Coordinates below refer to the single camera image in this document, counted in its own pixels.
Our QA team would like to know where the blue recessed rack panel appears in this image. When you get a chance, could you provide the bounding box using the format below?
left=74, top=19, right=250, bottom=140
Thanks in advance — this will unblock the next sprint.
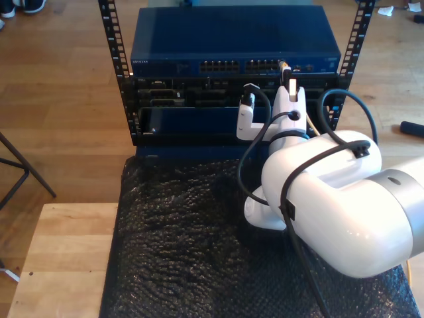
left=138, top=106, right=329, bottom=136

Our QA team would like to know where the black rack bar red light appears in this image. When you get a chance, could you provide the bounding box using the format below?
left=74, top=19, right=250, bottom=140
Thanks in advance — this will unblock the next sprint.
left=134, top=131, right=271, bottom=147

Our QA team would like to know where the black cylinder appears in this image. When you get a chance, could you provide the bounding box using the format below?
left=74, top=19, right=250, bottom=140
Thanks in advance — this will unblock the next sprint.
left=399, top=121, right=424, bottom=138

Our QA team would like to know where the black bubble mat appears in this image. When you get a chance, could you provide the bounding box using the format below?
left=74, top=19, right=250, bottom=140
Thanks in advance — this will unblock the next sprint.
left=99, top=152, right=421, bottom=318

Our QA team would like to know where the dark shoe white sole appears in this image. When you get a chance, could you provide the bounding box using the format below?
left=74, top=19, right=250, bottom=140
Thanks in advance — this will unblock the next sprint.
left=0, top=0, right=17, bottom=19
left=22, top=0, right=48, bottom=15

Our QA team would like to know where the white metal foot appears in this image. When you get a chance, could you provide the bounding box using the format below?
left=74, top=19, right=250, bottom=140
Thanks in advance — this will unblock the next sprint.
left=0, top=257, right=21, bottom=283

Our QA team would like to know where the black perforated rack post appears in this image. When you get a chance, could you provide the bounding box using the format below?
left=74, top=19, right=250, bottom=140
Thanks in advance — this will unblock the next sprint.
left=326, top=0, right=377, bottom=133
left=97, top=0, right=140, bottom=146

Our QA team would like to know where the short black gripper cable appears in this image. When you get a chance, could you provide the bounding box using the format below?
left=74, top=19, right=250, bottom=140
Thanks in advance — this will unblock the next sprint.
left=237, top=110, right=301, bottom=205

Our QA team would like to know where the blue network switch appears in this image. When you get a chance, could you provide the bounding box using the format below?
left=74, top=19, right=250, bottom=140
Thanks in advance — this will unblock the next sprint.
left=130, top=5, right=342, bottom=76

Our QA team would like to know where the blue rack base plate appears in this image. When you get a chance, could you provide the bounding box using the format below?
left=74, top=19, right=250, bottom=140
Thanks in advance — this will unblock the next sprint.
left=134, top=144, right=271, bottom=160

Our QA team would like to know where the black metal stool frame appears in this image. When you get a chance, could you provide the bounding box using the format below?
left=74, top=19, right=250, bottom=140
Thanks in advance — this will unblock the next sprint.
left=0, top=131, right=57, bottom=211

